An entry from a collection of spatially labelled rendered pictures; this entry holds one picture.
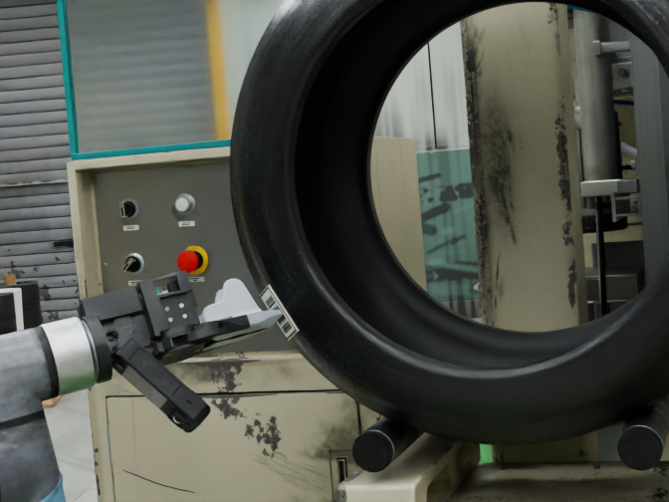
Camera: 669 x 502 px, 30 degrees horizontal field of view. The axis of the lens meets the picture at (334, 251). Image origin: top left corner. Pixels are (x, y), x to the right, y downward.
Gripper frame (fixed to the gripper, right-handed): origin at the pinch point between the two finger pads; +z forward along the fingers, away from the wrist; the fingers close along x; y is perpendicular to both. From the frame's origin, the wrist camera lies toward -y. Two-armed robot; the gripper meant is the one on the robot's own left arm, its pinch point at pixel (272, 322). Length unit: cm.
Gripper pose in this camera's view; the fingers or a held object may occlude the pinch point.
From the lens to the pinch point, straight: 136.8
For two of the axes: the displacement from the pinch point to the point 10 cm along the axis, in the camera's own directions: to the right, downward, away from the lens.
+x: -3.1, 3.1, 9.0
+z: 8.9, -2.2, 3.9
